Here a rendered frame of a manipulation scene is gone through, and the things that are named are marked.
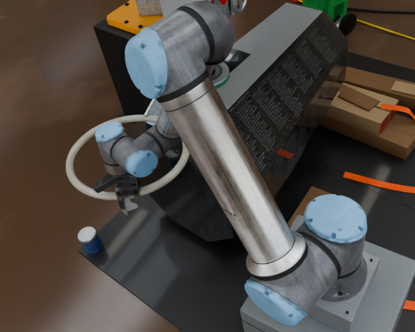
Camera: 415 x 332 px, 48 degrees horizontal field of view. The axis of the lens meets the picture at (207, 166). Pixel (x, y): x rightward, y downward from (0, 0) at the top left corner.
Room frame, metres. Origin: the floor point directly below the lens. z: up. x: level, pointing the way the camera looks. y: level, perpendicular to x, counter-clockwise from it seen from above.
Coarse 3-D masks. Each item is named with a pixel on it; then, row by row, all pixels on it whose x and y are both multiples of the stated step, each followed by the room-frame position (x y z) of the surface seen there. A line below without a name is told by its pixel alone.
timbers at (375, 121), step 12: (348, 84) 2.27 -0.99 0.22; (372, 96) 2.12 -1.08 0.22; (384, 96) 2.10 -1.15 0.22; (336, 108) 2.09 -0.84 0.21; (348, 108) 2.06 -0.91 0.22; (360, 108) 2.04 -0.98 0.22; (348, 120) 2.02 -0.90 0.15; (360, 120) 1.97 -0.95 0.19; (372, 120) 1.92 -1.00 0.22; (384, 120) 1.91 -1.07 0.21; (372, 132) 1.91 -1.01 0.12
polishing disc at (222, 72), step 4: (220, 64) 1.90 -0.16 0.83; (224, 64) 1.89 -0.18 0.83; (216, 68) 1.87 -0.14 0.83; (220, 68) 1.87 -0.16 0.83; (224, 68) 1.86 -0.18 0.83; (228, 68) 1.85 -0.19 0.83; (216, 72) 1.84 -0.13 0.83; (220, 72) 1.83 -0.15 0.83; (224, 72) 1.82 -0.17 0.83; (228, 72) 1.82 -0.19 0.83; (212, 76) 1.81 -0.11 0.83; (216, 76) 1.81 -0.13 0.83; (220, 76) 1.80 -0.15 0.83; (224, 76) 1.79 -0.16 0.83; (212, 80) 1.78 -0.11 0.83; (216, 80) 1.78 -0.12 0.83; (220, 80) 1.77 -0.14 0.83; (224, 80) 1.78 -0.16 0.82; (216, 84) 1.76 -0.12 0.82
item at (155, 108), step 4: (228, 4) 1.98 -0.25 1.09; (152, 100) 1.60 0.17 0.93; (156, 100) 1.61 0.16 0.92; (152, 104) 1.58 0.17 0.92; (156, 104) 1.60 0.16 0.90; (160, 104) 1.61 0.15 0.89; (148, 108) 1.57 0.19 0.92; (152, 108) 1.58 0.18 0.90; (156, 108) 1.59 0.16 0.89; (160, 108) 1.59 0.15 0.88; (148, 112) 1.55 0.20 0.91; (152, 112) 1.57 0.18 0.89; (156, 112) 1.58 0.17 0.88; (160, 112) 1.57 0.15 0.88
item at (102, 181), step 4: (104, 176) 1.14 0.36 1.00; (108, 176) 1.12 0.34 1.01; (112, 176) 1.11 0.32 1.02; (96, 180) 1.14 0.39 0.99; (100, 180) 1.12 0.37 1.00; (104, 180) 1.11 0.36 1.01; (108, 180) 1.10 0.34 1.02; (112, 180) 1.09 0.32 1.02; (116, 180) 1.09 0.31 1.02; (120, 180) 1.09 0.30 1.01; (96, 184) 1.11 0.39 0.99; (100, 184) 1.10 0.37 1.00; (104, 184) 1.10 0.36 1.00; (108, 184) 1.09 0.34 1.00; (112, 184) 1.09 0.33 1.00; (96, 188) 1.10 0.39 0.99; (100, 188) 1.10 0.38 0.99; (104, 188) 1.10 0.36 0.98
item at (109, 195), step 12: (120, 120) 1.55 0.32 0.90; (132, 120) 1.55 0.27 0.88; (144, 120) 1.54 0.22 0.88; (156, 120) 1.51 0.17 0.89; (72, 156) 1.36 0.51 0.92; (180, 156) 1.26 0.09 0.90; (72, 168) 1.30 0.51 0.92; (180, 168) 1.19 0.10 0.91; (72, 180) 1.22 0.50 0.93; (168, 180) 1.14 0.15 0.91; (84, 192) 1.15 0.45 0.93; (96, 192) 1.13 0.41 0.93; (108, 192) 1.12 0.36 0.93; (144, 192) 1.10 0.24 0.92
